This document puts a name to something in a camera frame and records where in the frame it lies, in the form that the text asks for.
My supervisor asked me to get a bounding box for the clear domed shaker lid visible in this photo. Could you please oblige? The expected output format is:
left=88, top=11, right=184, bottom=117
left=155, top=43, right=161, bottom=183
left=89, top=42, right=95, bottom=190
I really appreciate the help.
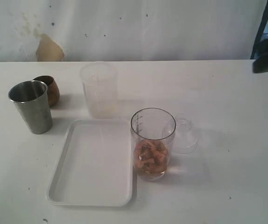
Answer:
left=172, top=113, right=198, bottom=154

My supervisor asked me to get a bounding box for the clear plastic shaker cup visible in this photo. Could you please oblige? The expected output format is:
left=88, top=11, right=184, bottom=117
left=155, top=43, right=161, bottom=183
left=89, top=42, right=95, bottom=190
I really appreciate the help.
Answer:
left=130, top=107, right=176, bottom=181

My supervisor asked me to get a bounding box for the pile of brown cubes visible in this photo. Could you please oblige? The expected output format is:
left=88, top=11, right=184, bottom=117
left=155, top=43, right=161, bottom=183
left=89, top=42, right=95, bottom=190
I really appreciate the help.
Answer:
left=133, top=140, right=169, bottom=178

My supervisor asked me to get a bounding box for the stainless steel cup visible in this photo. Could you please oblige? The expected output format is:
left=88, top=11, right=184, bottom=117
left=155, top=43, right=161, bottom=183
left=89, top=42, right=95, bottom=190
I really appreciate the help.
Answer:
left=8, top=80, right=53, bottom=134

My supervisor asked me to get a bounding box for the translucent frosted plastic cup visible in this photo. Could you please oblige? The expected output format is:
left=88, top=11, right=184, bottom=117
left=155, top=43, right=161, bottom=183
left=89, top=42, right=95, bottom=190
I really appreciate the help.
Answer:
left=79, top=62, right=118, bottom=119

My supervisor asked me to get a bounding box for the white rectangular plastic tray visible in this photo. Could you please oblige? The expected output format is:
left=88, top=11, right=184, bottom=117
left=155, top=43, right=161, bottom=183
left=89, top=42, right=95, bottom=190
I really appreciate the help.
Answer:
left=46, top=119, right=133, bottom=207

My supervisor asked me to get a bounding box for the black metal window post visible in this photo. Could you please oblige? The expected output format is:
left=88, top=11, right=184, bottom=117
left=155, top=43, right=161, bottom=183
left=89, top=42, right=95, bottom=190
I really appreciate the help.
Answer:
left=250, top=0, right=268, bottom=59

